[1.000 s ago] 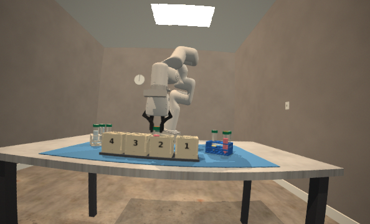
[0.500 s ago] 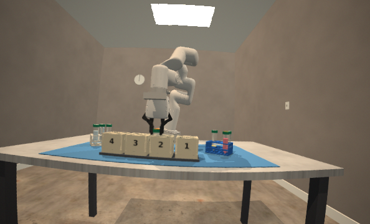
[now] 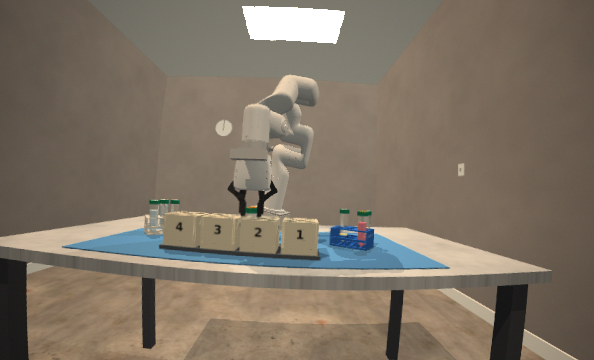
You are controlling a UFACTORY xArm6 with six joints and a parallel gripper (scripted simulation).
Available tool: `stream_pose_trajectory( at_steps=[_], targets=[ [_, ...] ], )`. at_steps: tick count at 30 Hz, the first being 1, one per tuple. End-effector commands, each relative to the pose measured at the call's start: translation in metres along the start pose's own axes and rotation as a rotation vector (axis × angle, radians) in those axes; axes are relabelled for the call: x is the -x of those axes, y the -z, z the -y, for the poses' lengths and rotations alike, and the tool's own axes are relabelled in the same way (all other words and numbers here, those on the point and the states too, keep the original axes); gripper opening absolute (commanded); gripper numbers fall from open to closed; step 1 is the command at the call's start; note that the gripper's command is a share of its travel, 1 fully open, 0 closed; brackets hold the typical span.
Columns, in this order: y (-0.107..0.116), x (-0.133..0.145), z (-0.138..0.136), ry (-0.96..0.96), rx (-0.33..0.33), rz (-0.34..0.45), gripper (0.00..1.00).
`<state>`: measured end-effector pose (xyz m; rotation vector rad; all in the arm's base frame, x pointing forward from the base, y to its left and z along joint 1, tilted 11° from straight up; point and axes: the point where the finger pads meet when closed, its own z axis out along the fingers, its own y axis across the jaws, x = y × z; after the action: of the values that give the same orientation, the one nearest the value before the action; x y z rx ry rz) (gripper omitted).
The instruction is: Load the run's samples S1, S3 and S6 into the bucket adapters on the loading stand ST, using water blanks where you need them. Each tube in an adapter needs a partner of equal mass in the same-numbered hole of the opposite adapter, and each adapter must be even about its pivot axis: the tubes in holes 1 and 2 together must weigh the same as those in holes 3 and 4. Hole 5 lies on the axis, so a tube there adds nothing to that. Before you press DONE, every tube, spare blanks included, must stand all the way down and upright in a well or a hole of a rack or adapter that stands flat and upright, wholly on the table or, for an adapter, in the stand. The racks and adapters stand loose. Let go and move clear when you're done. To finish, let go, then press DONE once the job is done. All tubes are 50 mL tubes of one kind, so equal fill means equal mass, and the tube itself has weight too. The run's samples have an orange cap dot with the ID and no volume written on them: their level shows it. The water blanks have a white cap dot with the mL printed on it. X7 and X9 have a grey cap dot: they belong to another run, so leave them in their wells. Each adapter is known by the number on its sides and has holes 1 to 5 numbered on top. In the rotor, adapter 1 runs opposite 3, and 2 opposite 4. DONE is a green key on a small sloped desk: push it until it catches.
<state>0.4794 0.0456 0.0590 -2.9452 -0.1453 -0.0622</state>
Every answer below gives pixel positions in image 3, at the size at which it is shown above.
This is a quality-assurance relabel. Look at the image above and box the blue bench mat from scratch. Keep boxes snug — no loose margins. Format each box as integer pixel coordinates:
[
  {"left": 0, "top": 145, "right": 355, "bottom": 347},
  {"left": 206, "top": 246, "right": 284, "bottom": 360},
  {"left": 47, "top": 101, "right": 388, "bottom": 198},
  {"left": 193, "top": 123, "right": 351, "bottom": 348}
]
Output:
[{"left": 62, "top": 228, "right": 450, "bottom": 270}]

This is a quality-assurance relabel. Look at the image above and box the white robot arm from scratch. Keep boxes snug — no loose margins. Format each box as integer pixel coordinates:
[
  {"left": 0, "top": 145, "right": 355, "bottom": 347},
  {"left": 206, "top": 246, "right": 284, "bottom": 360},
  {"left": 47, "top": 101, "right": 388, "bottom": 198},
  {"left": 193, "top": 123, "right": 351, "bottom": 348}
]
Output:
[{"left": 230, "top": 75, "right": 319, "bottom": 213}]

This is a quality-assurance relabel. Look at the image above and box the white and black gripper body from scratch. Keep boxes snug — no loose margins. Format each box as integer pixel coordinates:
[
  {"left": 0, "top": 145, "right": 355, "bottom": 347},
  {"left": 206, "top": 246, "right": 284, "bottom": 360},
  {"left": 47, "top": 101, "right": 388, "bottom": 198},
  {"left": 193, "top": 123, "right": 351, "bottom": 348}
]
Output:
[{"left": 233, "top": 155, "right": 272, "bottom": 191}]

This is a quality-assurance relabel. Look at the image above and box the beige bucket adapter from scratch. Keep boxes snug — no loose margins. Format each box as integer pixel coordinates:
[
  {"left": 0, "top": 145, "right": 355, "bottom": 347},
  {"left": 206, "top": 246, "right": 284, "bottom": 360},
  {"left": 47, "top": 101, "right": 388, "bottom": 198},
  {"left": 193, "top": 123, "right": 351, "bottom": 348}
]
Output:
[
  {"left": 281, "top": 218, "right": 319, "bottom": 256},
  {"left": 200, "top": 214, "right": 244, "bottom": 251},
  {"left": 163, "top": 211, "right": 210, "bottom": 248},
  {"left": 239, "top": 216, "right": 280, "bottom": 254}
]

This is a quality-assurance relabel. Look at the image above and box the beige tube rack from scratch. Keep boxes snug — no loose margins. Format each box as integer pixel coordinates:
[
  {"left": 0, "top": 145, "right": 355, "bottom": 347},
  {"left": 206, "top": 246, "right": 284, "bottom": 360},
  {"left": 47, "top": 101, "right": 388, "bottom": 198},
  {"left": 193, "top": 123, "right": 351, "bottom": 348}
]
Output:
[{"left": 144, "top": 215, "right": 164, "bottom": 235}]

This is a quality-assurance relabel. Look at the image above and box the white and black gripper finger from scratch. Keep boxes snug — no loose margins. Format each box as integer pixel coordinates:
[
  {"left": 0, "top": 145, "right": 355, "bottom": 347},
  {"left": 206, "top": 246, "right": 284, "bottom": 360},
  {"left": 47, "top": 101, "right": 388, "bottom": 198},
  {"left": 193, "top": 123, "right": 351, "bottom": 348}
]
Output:
[
  {"left": 227, "top": 180, "right": 247, "bottom": 216},
  {"left": 257, "top": 180, "right": 277, "bottom": 217}
]

